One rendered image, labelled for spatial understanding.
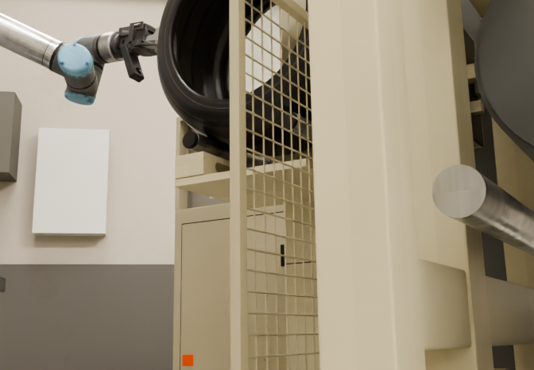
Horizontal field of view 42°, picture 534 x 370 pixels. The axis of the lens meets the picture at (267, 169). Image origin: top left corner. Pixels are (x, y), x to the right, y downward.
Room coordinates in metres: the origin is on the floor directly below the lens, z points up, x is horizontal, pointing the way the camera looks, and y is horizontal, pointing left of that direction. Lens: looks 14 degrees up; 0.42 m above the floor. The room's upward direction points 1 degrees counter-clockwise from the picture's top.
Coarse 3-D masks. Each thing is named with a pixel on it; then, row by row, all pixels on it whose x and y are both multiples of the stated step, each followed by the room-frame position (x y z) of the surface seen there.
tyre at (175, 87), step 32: (192, 0) 1.77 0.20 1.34; (224, 0) 1.84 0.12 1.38; (256, 0) 1.85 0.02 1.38; (160, 32) 1.69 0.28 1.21; (192, 32) 1.83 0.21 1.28; (224, 32) 1.90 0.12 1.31; (160, 64) 1.69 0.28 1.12; (192, 64) 1.86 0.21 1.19; (224, 64) 1.91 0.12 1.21; (192, 96) 1.63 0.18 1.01; (224, 96) 1.91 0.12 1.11; (288, 96) 1.51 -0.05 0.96; (192, 128) 1.71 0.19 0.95; (224, 128) 1.61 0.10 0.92; (256, 128) 1.57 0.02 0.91
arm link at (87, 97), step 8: (96, 64) 1.95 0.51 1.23; (96, 72) 1.95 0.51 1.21; (96, 80) 1.93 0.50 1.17; (72, 88) 1.90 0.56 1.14; (88, 88) 1.91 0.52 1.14; (96, 88) 1.96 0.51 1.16; (64, 96) 1.95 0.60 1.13; (72, 96) 1.93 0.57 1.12; (80, 96) 1.93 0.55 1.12; (88, 96) 1.94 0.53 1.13; (80, 104) 2.00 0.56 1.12; (88, 104) 1.98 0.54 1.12
